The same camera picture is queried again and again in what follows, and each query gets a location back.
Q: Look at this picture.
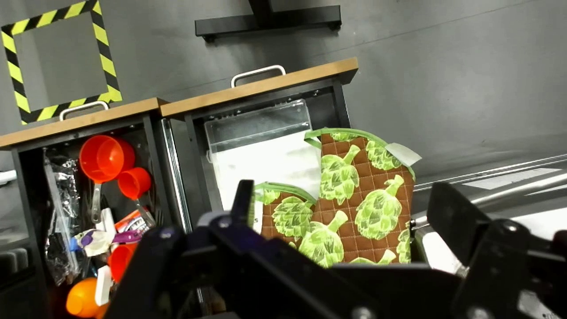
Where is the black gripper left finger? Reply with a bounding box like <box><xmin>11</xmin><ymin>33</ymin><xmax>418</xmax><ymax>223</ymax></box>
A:
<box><xmin>105</xmin><ymin>178</ymin><xmax>468</xmax><ymax>319</ymax></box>

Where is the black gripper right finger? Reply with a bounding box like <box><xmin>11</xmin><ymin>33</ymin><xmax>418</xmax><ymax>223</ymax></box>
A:
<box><xmin>427</xmin><ymin>180</ymin><xmax>567</xmax><ymax>319</ymax></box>

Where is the green patterned oven mitt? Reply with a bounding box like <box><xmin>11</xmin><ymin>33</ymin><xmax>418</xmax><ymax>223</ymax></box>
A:
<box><xmin>303</xmin><ymin>125</ymin><xmax>424</xmax><ymax>267</ymax></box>

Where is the artichoke print oven mitt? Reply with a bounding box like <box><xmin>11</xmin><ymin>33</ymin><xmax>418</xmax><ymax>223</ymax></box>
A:
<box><xmin>252</xmin><ymin>180</ymin><xmax>324</xmax><ymax>269</ymax></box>

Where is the wooden drawer with toys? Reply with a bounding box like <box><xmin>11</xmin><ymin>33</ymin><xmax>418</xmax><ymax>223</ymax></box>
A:
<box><xmin>0</xmin><ymin>95</ymin><xmax>174</xmax><ymax>319</ymax></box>

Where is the wooden drawer with white liner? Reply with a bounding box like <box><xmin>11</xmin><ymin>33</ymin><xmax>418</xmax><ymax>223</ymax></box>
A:
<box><xmin>158</xmin><ymin>56</ymin><xmax>362</xmax><ymax>267</ymax></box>

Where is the small red measuring cup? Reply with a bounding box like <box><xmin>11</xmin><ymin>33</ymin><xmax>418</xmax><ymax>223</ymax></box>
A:
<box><xmin>105</xmin><ymin>240</ymin><xmax>140</xmax><ymax>285</ymax></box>

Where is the colourful snack packet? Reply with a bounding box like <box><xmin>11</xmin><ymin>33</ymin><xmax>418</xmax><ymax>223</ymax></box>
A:
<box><xmin>114</xmin><ymin>208</ymin><xmax>156</xmax><ymax>238</ymax></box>

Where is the stainless gas stove range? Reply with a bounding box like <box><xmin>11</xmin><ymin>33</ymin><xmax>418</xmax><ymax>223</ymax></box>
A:
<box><xmin>413</xmin><ymin>152</ymin><xmax>567</xmax><ymax>279</ymax></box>

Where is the white plastic cup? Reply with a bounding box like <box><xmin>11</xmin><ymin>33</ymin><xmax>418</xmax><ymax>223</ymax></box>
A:
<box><xmin>94</xmin><ymin>263</ymin><xmax>115</xmax><ymax>308</ymax></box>

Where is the medium red measuring cup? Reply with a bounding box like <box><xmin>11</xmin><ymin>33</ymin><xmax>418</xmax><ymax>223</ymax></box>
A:
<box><xmin>115</xmin><ymin>164</ymin><xmax>156</xmax><ymax>201</ymax></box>

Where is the white purple toy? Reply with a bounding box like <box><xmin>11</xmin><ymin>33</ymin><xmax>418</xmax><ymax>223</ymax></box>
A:
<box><xmin>73</xmin><ymin>205</ymin><xmax>121</xmax><ymax>258</ymax></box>

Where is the orange plastic ball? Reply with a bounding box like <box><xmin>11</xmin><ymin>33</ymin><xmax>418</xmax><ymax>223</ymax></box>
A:
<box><xmin>64</xmin><ymin>276</ymin><xmax>112</xmax><ymax>319</ymax></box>

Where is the white liner sheet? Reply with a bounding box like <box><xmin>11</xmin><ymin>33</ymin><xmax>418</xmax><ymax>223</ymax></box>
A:
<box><xmin>209</xmin><ymin>130</ymin><xmax>324</xmax><ymax>208</ymax></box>

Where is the large red measuring cup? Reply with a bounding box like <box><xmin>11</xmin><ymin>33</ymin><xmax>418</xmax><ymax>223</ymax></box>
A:
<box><xmin>78</xmin><ymin>132</ymin><xmax>138</xmax><ymax>184</ymax></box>

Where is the clear plastic sheet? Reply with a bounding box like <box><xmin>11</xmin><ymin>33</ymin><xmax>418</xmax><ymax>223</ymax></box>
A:
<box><xmin>202</xmin><ymin>98</ymin><xmax>315</xmax><ymax>155</ymax></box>

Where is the yellow black hazard tape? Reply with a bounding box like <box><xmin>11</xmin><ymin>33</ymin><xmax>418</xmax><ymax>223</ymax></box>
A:
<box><xmin>0</xmin><ymin>0</ymin><xmax>124</xmax><ymax>127</ymax></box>

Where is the black stand base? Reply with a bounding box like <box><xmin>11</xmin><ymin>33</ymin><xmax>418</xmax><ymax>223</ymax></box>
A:
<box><xmin>193</xmin><ymin>0</ymin><xmax>344</xmax><ymax>42</ymax></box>

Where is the silver drawer handle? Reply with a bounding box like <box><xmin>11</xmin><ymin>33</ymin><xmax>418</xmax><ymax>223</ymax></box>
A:
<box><xmin>229</xmin><ymin>61</ymin><xmax>289</xmax><ymax>88</ymax></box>
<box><xmin>59</xmin><ymin>98</ymin><xmax>112</xmax><ymax>121</ymax></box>

